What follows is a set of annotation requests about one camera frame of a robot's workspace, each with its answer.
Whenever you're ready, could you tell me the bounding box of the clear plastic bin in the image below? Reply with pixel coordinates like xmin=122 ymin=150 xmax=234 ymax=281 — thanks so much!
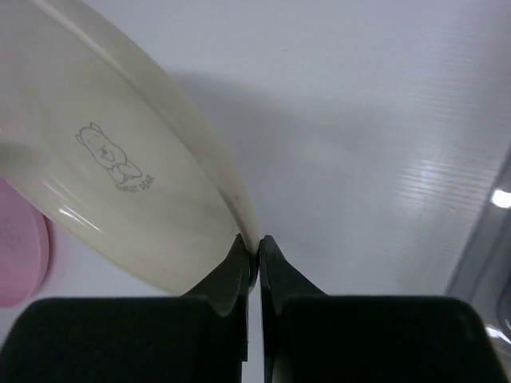
xmin=446 ymin=153 xmax=510 ymax=365

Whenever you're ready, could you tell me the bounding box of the pink plate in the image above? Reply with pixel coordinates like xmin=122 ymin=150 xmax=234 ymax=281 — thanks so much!
xmin=1 ymin=180 xmax=50 ymax=307

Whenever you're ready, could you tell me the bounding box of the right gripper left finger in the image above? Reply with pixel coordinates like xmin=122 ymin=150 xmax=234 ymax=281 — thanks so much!
xmin=1 ymin=237 xmax=251 ymax=382

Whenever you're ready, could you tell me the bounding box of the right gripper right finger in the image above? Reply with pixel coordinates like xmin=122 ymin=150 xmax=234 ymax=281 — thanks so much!
xmin=259 ymin=236 xmax=507 ymax=382

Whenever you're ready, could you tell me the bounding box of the cream plate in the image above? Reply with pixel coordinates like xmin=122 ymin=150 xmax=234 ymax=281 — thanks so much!
xmin=1 ymin=1 xmax=259 ymax=294

